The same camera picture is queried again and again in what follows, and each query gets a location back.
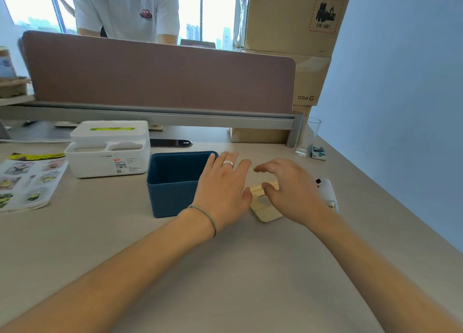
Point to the person's left forearm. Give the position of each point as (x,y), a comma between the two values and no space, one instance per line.
(119,271)

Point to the person's left thumb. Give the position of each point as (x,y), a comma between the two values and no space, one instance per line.
(247,198)

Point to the white tissue box organizer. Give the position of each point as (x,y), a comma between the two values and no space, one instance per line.
(108,150)

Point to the person's right thumb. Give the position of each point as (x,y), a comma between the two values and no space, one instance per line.
(268,191)

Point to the cartoon sticker sheet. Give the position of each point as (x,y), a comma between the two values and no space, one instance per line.
(27,180)

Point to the small printed box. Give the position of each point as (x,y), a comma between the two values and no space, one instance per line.
(318,153)

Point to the black flat phone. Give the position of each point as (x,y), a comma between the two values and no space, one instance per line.
(170,143)

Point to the large cardboard box with label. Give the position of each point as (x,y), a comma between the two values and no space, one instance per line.
(289,21)

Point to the blue plastic storage box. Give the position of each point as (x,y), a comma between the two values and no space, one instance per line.
(170,186)

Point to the light wooden stand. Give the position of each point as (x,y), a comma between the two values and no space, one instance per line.
(266,209)

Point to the person's right hand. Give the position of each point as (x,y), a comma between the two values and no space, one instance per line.
(296,195)

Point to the grey divider rail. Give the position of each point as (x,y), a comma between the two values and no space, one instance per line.
(152,116)

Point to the window frame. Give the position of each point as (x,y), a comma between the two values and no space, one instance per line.
(56,5)

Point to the person's right forearm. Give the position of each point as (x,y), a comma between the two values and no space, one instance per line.
(369,271)

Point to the plastic-wrapped cardboard box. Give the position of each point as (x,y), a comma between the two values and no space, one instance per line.
(240,18)

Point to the white marker pen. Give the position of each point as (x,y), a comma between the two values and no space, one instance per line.
(328,195)

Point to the grey wrist band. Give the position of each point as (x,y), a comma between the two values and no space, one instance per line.
(208,217)

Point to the woven basket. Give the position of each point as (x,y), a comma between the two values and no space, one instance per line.
(13,87)

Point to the brown desk divider panel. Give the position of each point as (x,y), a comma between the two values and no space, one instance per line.
(155,77)

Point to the person's left middle finger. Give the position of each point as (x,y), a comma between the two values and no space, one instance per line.
(229,163)

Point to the clear drinking glass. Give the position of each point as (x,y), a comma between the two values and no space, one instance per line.
(307,139)

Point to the grey monitor base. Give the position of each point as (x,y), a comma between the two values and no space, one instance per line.
(36,132)

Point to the person's left hand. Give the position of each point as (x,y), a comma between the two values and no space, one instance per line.
(217,195)

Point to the pale paper bag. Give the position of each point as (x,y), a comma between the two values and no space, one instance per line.
(6,64)

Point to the flat cardboard box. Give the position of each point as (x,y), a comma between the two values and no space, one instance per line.
(258,135)

